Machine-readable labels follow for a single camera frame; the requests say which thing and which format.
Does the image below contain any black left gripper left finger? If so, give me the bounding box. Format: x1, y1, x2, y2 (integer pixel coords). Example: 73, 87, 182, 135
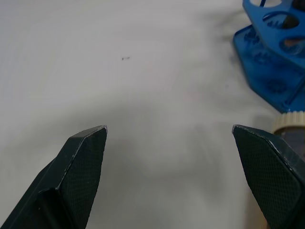
0, 125, 108, 229

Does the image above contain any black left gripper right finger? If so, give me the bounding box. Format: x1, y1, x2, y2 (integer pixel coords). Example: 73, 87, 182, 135
232, 125, 305, 229

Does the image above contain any tube with cream cap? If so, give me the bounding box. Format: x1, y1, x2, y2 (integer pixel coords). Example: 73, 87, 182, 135
272, 112, 305, 160

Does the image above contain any blue plastic tube rack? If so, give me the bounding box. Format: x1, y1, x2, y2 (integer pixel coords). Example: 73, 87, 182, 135
232, 0, 305, 113

